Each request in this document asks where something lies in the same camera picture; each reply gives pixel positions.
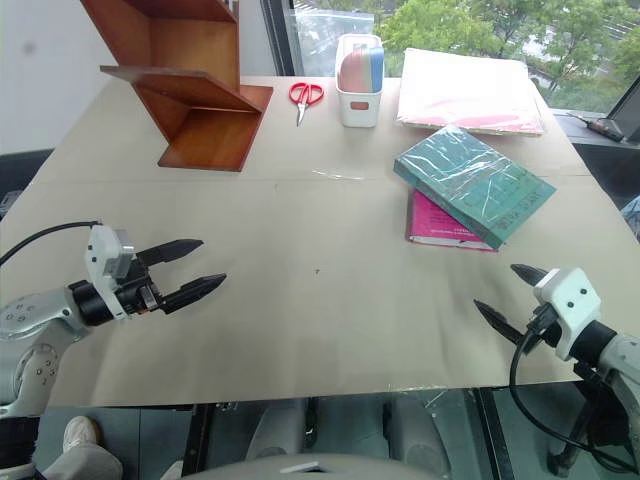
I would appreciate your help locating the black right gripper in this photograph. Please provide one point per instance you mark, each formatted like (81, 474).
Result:
(542, 327)

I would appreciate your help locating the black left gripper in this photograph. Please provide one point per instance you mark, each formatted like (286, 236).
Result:
(140, 290)

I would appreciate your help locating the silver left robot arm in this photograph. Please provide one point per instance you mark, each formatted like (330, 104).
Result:
(35, 310)

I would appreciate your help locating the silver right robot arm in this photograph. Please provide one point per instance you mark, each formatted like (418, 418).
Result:
(622, 360)

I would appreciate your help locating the magenta book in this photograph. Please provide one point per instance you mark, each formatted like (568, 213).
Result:
(430, 220)

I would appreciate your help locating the teal plastic wrapped book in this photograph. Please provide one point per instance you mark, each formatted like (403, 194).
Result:
(470, 175)

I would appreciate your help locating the wooden zigzag shelf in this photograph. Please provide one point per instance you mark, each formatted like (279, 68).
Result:
(210, 140)

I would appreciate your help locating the brown paper table cover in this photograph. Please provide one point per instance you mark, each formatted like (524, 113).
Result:
(300, 235)

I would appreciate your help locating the clear tape strip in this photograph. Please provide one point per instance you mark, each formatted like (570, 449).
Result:
(337, 174)

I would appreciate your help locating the white shoe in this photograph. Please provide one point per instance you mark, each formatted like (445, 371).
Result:
(80, 432)

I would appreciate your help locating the pink paper stack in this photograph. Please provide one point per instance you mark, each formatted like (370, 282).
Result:
(465, 90)

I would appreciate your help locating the grey trouser leg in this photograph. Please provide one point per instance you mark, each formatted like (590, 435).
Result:
(82, 462)

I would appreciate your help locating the black monitor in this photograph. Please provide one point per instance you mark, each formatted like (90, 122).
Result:
(629, 112)

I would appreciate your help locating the white plastic storage box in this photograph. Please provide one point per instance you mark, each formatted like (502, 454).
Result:
(360, 112)

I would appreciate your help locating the grey robot torso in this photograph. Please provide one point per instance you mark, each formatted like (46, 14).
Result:
(340, 467)

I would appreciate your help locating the pink rounded pad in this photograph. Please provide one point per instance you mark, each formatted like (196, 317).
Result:
(352, 70)

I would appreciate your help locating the blue rounded pad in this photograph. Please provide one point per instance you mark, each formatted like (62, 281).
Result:
(377, 67)

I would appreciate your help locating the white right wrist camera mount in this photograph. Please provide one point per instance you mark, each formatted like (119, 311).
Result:
(565, 295)

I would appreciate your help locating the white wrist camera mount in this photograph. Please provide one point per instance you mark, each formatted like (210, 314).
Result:
(565, 295)
(101, 260)

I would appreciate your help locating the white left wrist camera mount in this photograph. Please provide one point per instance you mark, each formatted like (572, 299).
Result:
(101, 260)

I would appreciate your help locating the black window frame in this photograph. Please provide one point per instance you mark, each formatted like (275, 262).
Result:
(285, 37)

